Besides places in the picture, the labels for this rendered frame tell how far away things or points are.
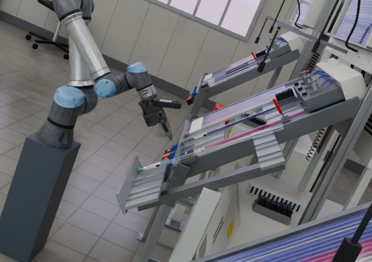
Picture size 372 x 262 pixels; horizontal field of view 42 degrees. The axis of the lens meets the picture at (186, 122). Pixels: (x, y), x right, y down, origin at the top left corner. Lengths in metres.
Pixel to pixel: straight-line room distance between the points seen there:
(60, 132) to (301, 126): 0.96
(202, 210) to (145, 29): 4.86
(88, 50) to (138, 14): 4.32
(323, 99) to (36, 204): 1.23
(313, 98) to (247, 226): 0.54
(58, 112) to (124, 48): 4.36
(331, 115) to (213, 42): 4.44
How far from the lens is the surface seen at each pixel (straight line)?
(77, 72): 2.15
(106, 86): 1.95
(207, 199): 1.54
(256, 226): 1.93
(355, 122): 1.78
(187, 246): 1.61
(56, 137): 2.06
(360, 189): 1.92
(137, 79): 2.05
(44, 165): 2.09
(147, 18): 6.26
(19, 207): 2.21
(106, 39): 6.41
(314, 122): 1.79
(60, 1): 2.03
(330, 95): 1.82
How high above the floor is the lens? 1.36
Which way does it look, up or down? 15 degrees down
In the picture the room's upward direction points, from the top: 23 degrees clockwise
